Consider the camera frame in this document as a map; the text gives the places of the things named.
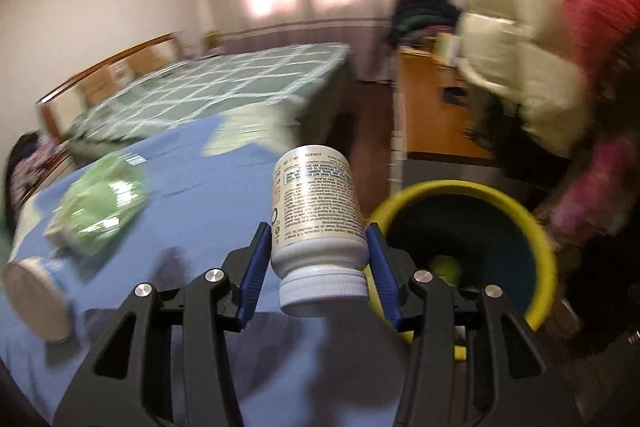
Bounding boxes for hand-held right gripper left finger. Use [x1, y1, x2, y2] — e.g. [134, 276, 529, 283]
[52, 222, 273, 427]

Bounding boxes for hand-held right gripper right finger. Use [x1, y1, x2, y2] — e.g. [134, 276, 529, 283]
[365, 222, 583, 427]

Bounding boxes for white pill bottle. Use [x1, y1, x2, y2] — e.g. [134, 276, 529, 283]
[270, 145, 370, 318]

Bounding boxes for yellow bin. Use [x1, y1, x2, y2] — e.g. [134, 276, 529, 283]
[367, 180, 558, 360]

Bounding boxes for yellow green ball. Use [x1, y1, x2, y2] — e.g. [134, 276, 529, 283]
[429, 255, 462, 288]

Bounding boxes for blue printed tablecloth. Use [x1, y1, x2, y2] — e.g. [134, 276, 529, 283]
[0, 109, 416, 427]

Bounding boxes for wooden desk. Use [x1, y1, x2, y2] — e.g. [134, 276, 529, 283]
[395, 42, 501, 160]

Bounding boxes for green plastic package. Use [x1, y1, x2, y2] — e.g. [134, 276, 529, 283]
[44, 152, 148, 258]

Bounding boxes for green plaid duvet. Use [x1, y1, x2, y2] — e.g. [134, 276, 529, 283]
[67, 42, 351, 158]

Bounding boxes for white paper tub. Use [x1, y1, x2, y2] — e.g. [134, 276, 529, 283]
[2, 254, 76, 343]

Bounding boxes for pink garment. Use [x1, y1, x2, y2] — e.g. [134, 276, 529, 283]
[550, 132, 636, 228]

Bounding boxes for wooden bed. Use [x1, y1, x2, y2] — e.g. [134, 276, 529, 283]
[35, 32, 351, 168]

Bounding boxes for cream puffer jacket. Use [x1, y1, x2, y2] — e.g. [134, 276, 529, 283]
[457, 0, 593, 158]

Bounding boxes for pile of dark clothes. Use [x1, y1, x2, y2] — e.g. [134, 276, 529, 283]
[387, 0, 463, 48]

